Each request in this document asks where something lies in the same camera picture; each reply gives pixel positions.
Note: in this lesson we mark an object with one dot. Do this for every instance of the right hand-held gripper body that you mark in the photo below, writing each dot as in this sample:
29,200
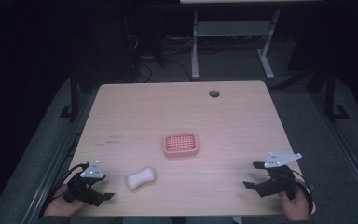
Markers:
281,182

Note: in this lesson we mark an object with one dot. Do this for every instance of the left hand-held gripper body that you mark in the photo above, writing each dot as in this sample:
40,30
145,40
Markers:
84,189

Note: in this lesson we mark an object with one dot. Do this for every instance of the person's left hand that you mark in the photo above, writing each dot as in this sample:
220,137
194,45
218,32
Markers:
60,203

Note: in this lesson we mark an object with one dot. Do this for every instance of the person's right hand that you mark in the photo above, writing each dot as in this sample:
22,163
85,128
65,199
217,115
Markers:
296,207

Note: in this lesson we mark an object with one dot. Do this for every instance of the white soap bar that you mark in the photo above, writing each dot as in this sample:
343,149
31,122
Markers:
140,178

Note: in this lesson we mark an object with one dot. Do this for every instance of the pink soap dish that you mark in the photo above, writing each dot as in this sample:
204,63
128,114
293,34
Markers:
180,145

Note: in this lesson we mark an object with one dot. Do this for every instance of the black metal stand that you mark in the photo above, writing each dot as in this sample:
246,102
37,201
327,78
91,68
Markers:
331,93
74,93

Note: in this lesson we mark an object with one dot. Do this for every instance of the white metal table frame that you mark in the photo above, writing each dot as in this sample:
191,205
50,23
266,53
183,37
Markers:
230,28

